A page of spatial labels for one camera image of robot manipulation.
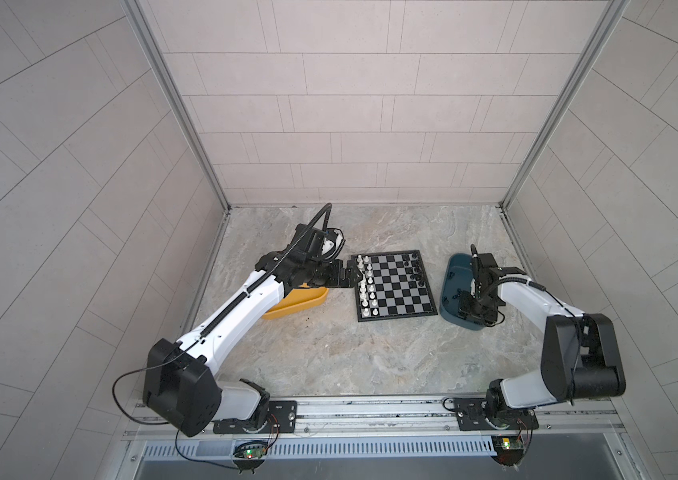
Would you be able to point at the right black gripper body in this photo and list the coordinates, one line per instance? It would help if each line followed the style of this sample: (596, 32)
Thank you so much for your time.
(475, 308)

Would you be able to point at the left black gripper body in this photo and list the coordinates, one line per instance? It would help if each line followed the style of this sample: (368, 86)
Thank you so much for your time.
(326, 275)

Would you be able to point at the yellow plastic tray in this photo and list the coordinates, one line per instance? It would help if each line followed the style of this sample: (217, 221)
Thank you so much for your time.
(296, 301)

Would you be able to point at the teal plastic bin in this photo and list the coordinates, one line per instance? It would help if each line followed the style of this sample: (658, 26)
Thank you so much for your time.
(455, 298)

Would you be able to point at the black white chessboard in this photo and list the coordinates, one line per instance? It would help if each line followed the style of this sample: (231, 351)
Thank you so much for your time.
(395, 286)

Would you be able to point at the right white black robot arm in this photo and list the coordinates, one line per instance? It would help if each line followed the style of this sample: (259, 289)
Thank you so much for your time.
(580, 353)

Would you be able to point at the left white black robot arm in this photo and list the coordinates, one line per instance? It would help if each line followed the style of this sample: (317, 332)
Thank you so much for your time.
(180, 380)

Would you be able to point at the right circuit board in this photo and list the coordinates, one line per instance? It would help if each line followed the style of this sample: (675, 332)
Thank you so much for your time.
(509, 451)

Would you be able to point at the left green circuit board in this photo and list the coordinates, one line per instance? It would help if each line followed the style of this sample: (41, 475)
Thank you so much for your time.
(251, 451)

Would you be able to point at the ventilation grille strip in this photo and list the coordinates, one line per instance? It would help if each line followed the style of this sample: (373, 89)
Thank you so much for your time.
(333, 448)

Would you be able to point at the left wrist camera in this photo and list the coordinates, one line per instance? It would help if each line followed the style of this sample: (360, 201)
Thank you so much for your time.
(328, 247)

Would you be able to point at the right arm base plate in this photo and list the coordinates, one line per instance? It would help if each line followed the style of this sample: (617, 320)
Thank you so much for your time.
(471, 415)

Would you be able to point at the aluminium mounting rail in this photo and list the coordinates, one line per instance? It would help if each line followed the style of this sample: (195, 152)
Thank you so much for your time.
(424, 415)

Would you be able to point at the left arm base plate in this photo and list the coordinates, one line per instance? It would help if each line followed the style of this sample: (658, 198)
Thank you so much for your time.
(279, 418)

